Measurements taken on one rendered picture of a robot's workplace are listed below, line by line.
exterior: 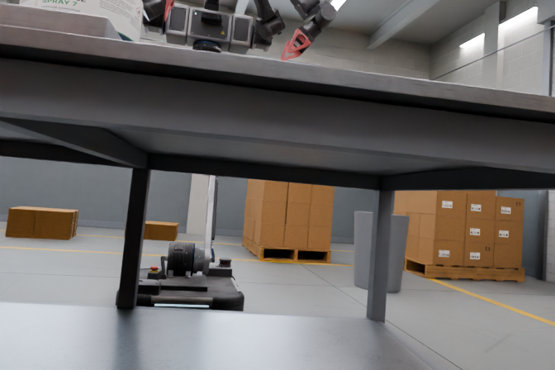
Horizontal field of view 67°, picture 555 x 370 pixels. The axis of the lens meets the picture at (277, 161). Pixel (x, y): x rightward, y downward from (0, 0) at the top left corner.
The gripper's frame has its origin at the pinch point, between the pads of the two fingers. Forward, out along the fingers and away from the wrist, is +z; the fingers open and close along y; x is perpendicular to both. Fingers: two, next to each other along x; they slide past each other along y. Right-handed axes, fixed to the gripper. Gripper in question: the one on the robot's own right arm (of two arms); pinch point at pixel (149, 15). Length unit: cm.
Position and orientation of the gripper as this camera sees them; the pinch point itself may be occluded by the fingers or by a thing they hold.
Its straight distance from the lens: 143.4
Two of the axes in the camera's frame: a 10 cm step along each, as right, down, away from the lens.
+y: 9.7, 0.9, 2.1
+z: -0.8, 9.9, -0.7
